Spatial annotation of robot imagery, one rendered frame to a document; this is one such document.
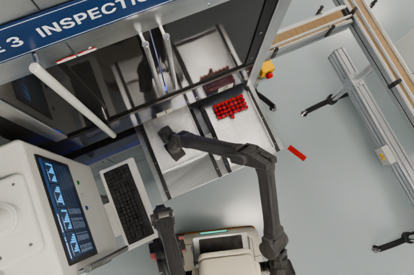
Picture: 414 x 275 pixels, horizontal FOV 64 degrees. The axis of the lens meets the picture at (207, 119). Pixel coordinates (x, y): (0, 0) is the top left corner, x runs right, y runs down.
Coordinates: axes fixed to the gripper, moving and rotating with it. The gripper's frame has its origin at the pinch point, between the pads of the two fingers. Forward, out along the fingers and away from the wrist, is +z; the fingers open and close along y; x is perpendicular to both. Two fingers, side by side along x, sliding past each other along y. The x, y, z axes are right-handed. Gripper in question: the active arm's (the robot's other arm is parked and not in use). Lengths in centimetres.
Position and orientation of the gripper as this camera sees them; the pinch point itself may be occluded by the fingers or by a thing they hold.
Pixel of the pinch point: (175, 153)
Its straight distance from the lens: 175.1
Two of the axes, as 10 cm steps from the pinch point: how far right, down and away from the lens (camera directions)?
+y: -6.2, -7.6, 2.0
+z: -0.3, 2.8, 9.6
